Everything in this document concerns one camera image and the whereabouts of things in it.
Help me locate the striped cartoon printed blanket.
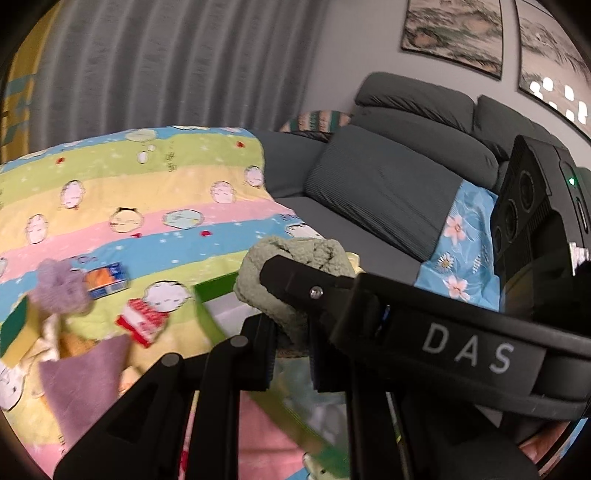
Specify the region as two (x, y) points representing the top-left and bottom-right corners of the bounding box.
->
(0, 124), (352, 480)

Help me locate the striped knitted pillow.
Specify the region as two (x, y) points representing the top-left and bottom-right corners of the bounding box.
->
(281, 108), (354, 136)

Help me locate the green fleece cloth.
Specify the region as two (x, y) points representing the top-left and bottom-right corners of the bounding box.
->
(233, 235), (362, 357)

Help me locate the purple fluffy scrunchie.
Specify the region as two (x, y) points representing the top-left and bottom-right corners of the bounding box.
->
(36, 258), (95, 317)

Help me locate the grey sofa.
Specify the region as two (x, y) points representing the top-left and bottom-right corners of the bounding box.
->
(256, 71), (591, 324)

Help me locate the red and white packet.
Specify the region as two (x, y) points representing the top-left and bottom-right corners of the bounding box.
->
(115, 298), (169, 347)

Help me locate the green box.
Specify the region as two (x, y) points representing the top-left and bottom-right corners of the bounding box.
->
(193, 272), (402, 480)

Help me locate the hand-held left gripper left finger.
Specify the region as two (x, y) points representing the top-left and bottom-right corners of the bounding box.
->
(53, 315), (279, 480)

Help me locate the purple cloth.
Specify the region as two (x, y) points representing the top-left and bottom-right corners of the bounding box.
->
(39, 335), (136, 446)

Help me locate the blue floral cloth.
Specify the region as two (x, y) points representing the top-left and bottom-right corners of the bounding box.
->
(413, 180), (505, 311)

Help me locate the person's right hand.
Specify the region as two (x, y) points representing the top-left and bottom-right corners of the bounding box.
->
(519, 427), (571, 467)

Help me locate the landscape wall painting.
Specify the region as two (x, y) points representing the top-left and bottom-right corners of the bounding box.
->
(516, 0), (591, 136)
(399, 0), (505, 81)

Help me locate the blue and orange packet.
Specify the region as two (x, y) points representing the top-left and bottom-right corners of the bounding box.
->
(85, 262), (131, 301)

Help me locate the grey curtain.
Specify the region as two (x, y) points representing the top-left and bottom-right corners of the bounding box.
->
(28, 0), (334, 154)

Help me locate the yellow patterned curtain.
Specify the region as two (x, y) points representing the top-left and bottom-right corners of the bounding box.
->
(0, 46), (47, 163)

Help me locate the cream white cloth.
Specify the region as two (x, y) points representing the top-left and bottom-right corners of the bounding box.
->
(23, 314), (68, 398)

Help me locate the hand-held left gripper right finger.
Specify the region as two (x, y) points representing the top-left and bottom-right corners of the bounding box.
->
(308, 322), (542, 480)

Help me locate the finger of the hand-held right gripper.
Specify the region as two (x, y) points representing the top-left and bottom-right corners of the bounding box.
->
(259, 255), (366, 320)

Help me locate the green and yellow sponge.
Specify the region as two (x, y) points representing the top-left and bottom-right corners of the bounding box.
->
(0, 295), (44, 365)

